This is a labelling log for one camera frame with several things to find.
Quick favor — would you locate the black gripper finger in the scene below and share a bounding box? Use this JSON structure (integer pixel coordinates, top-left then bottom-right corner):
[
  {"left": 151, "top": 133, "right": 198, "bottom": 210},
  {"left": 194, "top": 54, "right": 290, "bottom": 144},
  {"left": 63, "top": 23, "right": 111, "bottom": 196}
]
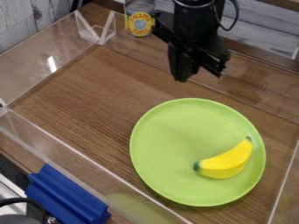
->
[{"left": 168, "top": 42, "right": 202, "bottom": 82}]

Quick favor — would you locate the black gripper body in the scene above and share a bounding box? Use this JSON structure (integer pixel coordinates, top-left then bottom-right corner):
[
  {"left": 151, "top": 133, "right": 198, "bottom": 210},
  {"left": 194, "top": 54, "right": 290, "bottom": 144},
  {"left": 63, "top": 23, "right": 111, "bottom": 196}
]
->
[{"left": 152, "top": 0, "right": 230, "bottom": 77}]

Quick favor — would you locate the yellow toy banana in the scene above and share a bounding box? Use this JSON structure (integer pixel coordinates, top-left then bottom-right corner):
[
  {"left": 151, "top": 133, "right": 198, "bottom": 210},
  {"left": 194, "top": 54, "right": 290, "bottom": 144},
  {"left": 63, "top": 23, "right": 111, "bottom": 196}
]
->
[{"left": 192, "top": 136, "right": 254, "bottom": 179}]

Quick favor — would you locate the green plate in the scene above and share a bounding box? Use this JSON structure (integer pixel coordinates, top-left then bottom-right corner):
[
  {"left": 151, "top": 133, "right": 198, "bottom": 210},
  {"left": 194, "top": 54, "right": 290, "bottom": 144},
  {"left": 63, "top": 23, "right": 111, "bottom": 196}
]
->
[{"left": 129, "top": 98, "right": 267, "bottom": 207}]

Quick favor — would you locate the yellow blue labelled can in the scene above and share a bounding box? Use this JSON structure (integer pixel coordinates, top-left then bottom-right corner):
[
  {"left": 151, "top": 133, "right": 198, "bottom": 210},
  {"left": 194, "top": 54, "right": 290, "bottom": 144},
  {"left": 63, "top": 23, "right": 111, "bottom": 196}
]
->
[{"left": 124, "top": 0, "right": 155, "bottom": 38}]

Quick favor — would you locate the blue plastic clamp block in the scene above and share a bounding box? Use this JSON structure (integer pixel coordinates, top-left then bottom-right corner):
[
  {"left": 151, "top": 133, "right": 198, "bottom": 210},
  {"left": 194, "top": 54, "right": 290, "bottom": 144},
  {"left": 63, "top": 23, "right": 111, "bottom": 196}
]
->
[{"left": 25, "top": 164, "right": 111, "bottom": 224}]

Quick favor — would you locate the clear acrylic triangular bracket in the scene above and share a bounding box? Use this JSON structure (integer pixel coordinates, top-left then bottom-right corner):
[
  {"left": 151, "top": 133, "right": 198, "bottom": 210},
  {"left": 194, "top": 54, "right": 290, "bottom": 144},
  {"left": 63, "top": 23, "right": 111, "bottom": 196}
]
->
[{"left": 75, "top": 10, "right": 116, "bottom": 46}]

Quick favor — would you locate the clear acrylic enclosure wall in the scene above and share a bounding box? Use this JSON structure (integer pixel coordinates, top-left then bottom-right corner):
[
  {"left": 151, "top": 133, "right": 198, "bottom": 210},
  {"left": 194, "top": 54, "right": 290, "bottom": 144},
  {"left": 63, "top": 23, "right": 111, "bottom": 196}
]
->
[{"left": 0, "top": 104, "right": 192, "bottom": 224}]

